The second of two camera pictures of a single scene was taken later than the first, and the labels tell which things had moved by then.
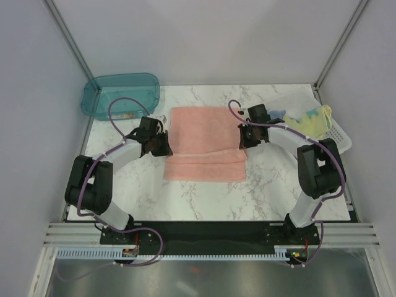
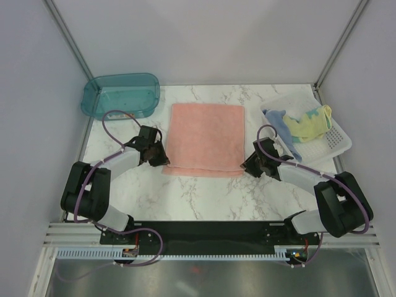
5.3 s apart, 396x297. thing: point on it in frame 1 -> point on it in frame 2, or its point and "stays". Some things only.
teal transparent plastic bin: (101, 90) stays
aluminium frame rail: (331, 235) stays
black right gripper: (244, 143) -> (248, 163)
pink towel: (205, 145) stays
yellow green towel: (315, 123) stays
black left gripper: (166, 151) -> (163, 160)
